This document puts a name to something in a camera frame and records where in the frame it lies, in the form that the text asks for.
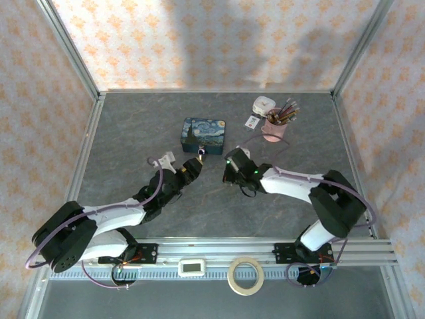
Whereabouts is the white digital display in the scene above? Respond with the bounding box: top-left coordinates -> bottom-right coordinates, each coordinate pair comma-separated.
178,258 -> 207,277

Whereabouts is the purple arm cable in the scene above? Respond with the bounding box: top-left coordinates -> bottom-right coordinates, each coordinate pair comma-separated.
25,156 -> 166,290
236,134 -> 380,288

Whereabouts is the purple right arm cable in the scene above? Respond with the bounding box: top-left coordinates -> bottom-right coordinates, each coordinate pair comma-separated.
236,134 -> 380,288

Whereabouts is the small white clock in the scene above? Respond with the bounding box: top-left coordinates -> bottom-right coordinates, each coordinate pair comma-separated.
252,96 -> 276,118

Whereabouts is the starry night tin box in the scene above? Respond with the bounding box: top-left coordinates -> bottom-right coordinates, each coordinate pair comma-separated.
179,116 -> 228,157

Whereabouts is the aluminium frame post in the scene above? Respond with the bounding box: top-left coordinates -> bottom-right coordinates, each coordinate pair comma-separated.
331,0 -> 396,98
35,0 -> 101,100

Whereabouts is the grey slotted cable duct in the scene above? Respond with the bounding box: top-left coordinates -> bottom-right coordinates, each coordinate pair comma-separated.
49,267 -> 333,282

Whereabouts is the beige tape roll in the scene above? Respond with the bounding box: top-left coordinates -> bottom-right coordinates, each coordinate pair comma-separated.
227,256 -> 266,296

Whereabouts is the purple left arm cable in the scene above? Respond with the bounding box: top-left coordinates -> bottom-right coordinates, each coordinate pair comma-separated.
25,156 -> 166,290

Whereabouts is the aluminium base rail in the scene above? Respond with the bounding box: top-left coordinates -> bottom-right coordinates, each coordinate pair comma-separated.
36,237 -> 398,266

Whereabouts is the aluminium side rail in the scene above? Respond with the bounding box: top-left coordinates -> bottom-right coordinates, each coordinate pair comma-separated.
54,92 -> 108,241
331,92 -> 379,240

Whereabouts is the pink cup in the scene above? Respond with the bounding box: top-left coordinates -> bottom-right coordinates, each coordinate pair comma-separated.
260,108 -> 287,144

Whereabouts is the small white card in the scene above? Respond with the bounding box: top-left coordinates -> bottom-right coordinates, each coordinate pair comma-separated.
244,114 -> 261,130

